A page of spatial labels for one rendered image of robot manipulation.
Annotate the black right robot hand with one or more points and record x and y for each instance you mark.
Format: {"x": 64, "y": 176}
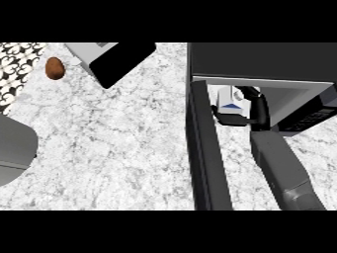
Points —
{"x": 259, "y": 108}

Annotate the white milk carton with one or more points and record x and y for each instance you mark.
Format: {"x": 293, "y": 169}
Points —
{"x": 231, "y": 100}

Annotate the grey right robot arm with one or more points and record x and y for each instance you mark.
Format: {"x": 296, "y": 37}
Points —
{"x": 284, "y": 171}

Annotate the black microwave oven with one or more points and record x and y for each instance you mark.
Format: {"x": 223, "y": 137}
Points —
{"x": 268, "y": 62}

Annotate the dark grey microwave door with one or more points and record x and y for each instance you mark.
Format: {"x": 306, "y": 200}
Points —
{"x": 206, "y": 148}

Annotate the grey and black appliance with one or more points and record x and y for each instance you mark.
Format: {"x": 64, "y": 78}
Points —
{"x": 113, "y": 59}

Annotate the brown potato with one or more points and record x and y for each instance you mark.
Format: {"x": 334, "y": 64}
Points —
{"x": 55, "y": 68}

